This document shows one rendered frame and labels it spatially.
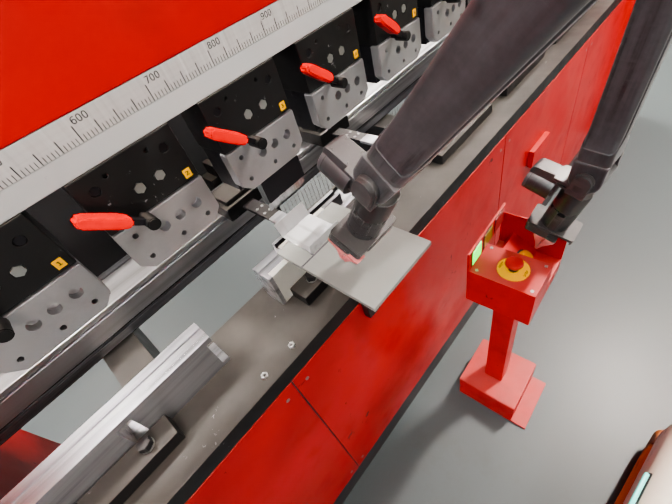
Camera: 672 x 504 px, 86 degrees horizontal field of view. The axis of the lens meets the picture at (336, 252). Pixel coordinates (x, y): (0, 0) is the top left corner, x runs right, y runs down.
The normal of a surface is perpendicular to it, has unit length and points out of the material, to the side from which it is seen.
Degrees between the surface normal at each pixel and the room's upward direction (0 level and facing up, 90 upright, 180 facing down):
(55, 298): 90
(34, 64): 90
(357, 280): 0
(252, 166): 90
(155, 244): 90
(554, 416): 0
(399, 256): 0
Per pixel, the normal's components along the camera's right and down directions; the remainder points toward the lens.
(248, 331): -0.24, -0.66
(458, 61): -0.75, 0.59
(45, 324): 0.73, 0.36
